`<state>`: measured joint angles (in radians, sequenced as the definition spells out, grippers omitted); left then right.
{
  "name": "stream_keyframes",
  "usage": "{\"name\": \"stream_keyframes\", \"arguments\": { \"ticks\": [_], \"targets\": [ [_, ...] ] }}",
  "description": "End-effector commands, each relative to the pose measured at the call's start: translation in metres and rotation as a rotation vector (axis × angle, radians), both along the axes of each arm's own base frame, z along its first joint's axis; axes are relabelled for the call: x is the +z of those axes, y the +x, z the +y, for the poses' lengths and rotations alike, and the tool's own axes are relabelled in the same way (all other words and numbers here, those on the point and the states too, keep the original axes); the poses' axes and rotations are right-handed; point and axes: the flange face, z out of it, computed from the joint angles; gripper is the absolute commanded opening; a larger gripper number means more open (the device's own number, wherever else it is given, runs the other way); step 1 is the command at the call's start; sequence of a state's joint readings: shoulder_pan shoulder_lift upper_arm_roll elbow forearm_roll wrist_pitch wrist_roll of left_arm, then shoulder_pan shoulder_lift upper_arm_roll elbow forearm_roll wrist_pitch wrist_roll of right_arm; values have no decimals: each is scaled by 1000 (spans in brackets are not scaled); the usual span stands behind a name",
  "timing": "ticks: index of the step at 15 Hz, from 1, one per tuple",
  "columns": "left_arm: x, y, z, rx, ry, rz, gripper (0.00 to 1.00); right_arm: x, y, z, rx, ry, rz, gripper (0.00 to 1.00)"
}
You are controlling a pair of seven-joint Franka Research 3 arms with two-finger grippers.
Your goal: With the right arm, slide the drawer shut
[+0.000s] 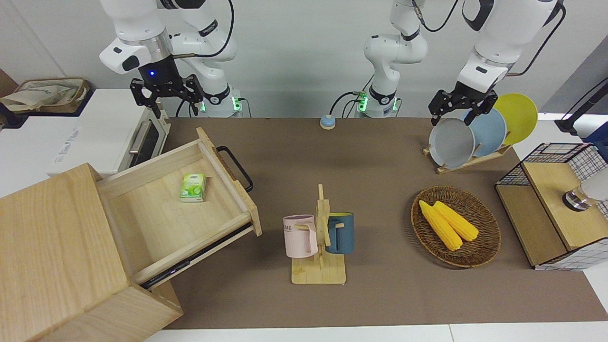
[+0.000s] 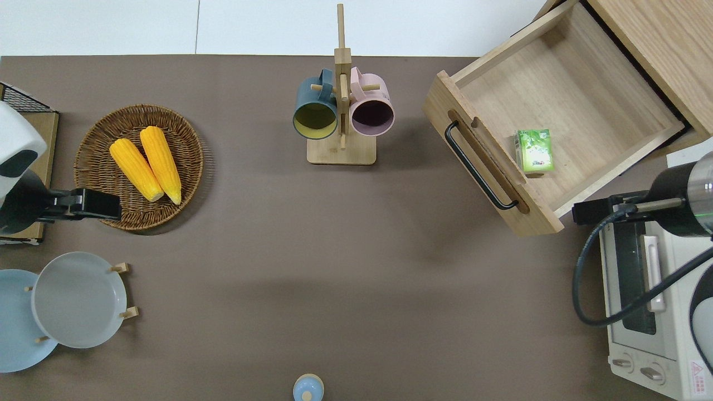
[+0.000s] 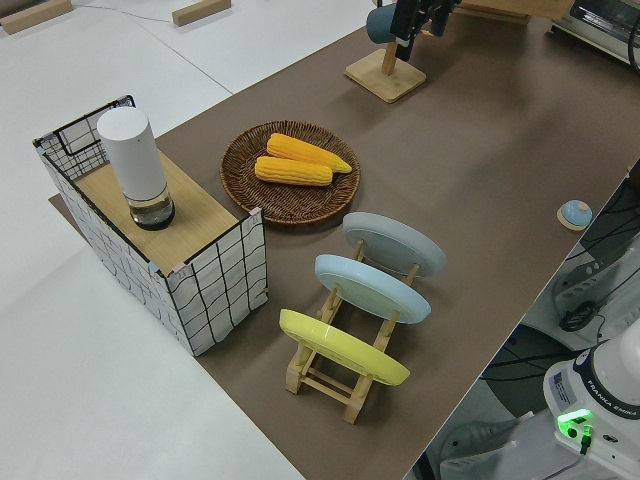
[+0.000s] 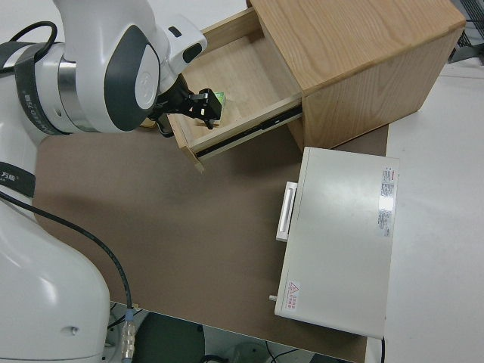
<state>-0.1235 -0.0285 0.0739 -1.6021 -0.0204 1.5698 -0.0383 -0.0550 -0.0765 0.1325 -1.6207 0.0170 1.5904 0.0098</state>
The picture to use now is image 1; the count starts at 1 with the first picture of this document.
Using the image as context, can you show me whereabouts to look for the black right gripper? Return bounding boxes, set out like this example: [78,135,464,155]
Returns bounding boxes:
[131,54,205,118]

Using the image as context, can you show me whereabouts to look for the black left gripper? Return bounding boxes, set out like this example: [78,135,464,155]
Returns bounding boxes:
[429,82,498,125]

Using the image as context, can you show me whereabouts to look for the wooden drawer with black handle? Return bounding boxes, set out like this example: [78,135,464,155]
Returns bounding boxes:
[97,127,263,290]

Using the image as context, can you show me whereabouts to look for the light blue plate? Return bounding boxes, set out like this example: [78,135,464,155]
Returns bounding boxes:
[460,108,507,158]

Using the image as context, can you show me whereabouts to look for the grey plate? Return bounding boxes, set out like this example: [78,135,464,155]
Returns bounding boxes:
[428,118,476,170]

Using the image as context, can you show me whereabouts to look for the wooden plate rack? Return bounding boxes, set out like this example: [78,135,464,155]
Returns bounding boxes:
[423,142,513,175]

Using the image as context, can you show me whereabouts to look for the yellow plate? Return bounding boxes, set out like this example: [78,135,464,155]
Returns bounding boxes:
[493,93,538,145]

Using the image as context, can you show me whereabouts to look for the white toaster oven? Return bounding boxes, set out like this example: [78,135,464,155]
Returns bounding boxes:
[47,89,171,177]

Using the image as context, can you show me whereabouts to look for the brown table mat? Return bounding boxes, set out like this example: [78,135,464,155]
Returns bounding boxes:
[142,116,608,330]

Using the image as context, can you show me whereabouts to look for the green tissue pack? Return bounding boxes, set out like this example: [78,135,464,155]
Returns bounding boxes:
[180,173,206,203]

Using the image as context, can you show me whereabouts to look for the black pole stand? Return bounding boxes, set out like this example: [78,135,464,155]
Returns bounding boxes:
[555,78,608,133]

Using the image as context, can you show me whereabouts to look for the yellow corn cob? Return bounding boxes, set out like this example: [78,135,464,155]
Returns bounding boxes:
[419,200,463,251]
[433,201,479,242]

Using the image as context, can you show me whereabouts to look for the brown wicker basket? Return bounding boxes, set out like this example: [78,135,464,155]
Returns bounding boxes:
[411,186,502,268]

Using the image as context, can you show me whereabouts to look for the dark blue mug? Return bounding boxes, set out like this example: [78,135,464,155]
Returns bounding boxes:
[326,212,355,255]

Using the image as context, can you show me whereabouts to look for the light wooden cabinet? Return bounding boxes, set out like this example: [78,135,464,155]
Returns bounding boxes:
[0,163,183,342]

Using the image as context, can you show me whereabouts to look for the pink mug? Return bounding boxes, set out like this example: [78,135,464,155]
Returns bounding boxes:
[283,215,318,258]

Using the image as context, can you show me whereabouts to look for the wooden mug rack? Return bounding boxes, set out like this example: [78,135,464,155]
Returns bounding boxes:
[291,184,347,285]

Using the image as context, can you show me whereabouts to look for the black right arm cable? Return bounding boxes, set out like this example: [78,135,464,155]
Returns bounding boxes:
[172,0,236,60]

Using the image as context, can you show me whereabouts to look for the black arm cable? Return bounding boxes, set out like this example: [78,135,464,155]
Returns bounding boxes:
[172,0,236,60]
[506,4,567,76]

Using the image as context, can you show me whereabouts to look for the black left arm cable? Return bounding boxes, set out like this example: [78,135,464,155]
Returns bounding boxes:
[506,4,567,76]

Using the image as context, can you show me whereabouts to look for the black base cable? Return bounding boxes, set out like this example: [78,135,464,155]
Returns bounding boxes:
[330,90,366,118]

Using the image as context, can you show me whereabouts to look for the black wire shelf wooden boards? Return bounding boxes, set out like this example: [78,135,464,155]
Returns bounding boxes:
[495,142,608,271]

